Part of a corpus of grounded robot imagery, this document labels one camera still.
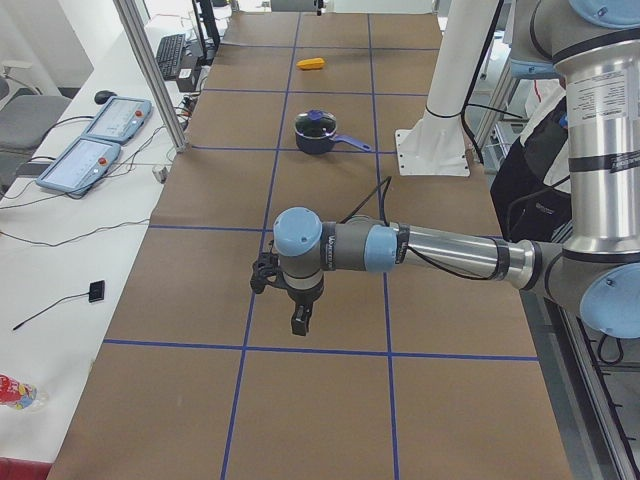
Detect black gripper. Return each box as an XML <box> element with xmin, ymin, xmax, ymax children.
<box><xmin>250</xmin><ymin>241</ymin><xmax>324</xmax><ymax>336</ymax></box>

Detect red snack packet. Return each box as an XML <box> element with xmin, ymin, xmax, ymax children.
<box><xmin>0</xmin><ymin>374</ymin><xmax>49</xmax><ymax>412</ymax></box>

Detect grey office chair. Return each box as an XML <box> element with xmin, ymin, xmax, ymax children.
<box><xmin>1</xmin><ymin>60</ymin><xmax>71</xmax><ymax>177</ymax></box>

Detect glass pot lid blue knob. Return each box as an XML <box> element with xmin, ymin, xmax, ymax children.
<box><xmin>294</xmin><ymin>109</ymin><xmax>337</xmax><ymax>139</ymax></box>

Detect lower blue teach pendant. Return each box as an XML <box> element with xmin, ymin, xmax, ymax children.
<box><xmin>36</xmin><ymin>136</ymin><xmax>121</xmax><ymax>195</ymax></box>

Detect aluminium frame post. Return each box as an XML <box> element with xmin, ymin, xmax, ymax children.
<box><xmin>113</xmin><ymin>0</ymin><xmax>187</xmax><ymax>153</ymax></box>

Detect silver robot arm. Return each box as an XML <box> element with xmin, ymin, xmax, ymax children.
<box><xmin>250</xmin><ymin>1</ymin><xmax>639</xmax><ymax>338</ymax></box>

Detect person in dark apron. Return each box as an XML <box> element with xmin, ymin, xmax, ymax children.
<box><xmin>490</xmin><ymin>79</ymin><xmax>572</xmax><ymax>242</ymax></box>

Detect upper blue teach pendant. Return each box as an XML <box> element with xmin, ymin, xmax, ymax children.
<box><xmin>83</xmin><ymin>96</ymin><xmax>152</xmax><ymax>145</ymax></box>

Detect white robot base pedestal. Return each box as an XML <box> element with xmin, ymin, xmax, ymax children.
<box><xmin>395</xmin><ymin>0</ymin><xmax>503</xmax><ymax>177</ymax></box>

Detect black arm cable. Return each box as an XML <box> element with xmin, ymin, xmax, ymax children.
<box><xmin>339</xmin><ymin>175</ymin><xmax>501</xmax><ymax>281</ymax></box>

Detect blue teach pendant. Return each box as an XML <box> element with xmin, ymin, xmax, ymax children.
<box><xmin>83</xmin><ymin>96</ymin><xmax>152</xmax><ymax>145</ymax></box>
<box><xmin>36</xmin><ymin>136</ymin><xmax>121</xmax><ymax>195</ymax></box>

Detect yellow corn cob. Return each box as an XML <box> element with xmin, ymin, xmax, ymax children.
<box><xmin>296</xmin><ymin>57</ymin><xmax>326</xmax><ymax>71</ymax></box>

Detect dark blue saucepan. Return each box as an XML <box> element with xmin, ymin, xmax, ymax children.
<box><xmin>294</xmin><ymin>109</ymin><xmax>372</xmax><ymax>155</ymax></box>

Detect small black square pad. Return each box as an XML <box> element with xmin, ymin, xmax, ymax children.
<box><xmin>88</xmin><ymin>280</ymin><xmax>106</xmax><ymax>303</ymax></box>

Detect black keyboard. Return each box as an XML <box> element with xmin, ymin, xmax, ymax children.
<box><xmin>156</xmin><ymin>34</ymin><xmax>185</xmax><ymax>80</ymax></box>

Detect black computer mouse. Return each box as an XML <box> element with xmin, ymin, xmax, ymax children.
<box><xmin>94</xmin><ymin>90</ymin><xmax>116</xmax><ymax>105</ymax></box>

